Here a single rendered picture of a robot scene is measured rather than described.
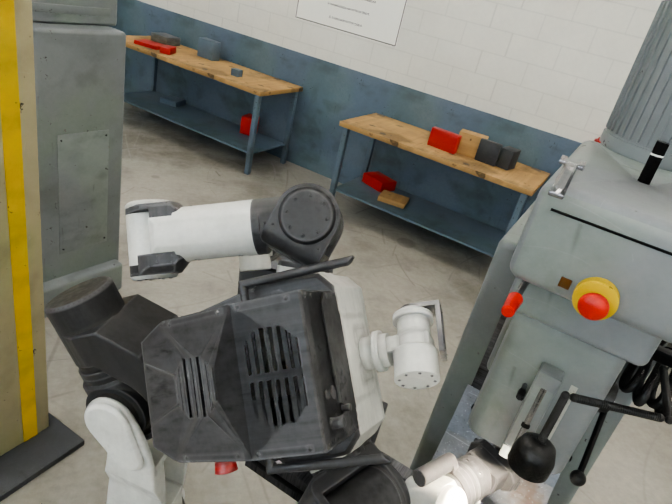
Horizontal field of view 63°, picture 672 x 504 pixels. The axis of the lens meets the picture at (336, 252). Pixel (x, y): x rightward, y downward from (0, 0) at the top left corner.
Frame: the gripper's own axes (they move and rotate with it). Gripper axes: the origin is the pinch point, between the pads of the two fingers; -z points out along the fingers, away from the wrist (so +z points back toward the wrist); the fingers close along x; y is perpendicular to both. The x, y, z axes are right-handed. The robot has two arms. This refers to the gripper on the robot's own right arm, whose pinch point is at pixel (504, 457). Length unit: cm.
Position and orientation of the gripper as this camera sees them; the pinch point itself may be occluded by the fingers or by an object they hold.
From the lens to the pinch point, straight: 133.7
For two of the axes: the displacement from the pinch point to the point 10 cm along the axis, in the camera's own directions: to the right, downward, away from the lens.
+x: -5.9, -4.8, 6.5
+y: -2.2, 8.7, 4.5
